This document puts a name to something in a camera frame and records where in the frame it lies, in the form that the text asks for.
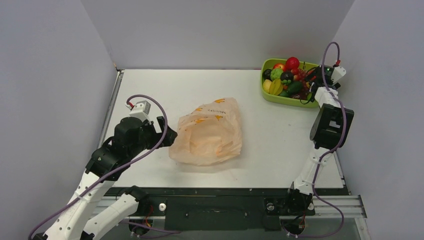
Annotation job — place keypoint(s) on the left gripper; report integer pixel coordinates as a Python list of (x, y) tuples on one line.
[(157, 135)]

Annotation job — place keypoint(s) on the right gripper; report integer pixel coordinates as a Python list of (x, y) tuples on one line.
[(315, 78)]

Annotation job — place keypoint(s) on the purple grape bunch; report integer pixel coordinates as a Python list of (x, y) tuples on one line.
[(301, 75)]

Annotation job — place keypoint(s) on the dark green avocado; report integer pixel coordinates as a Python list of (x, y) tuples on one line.
[(294, 88)]

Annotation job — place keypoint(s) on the red pomegranate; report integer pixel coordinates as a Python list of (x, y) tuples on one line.
[(292, 63)]

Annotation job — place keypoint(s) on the dark mangosteen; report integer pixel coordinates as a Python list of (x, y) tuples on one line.
[(287, 78)]

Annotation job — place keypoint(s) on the translucent orange plastic bag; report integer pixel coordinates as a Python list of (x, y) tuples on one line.
[(210, 134)]

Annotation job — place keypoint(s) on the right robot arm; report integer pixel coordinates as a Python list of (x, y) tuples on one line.
[(328, 133)]

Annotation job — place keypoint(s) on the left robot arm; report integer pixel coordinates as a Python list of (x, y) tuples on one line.
[(74, 221)]

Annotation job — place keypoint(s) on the red apple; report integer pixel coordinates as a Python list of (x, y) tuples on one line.
[(280, 66)]

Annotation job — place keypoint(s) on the green guava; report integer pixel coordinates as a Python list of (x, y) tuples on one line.
[(276, 73)]

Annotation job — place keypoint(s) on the yellow lemon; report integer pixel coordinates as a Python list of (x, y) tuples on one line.
[(267, 85)]

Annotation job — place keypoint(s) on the green plastic fruit tray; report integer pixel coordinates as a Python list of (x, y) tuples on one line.
[(284, 98)]

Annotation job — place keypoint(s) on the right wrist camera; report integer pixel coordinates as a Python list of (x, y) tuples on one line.
[(337, 74)]

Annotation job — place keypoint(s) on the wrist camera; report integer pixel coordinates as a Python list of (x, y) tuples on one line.
[(140, 110), (337, 74)]

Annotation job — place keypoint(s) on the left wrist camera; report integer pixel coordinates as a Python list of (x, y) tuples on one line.
[(140, 110)]

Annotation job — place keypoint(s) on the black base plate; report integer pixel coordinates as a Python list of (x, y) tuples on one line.
[(226, 209)]

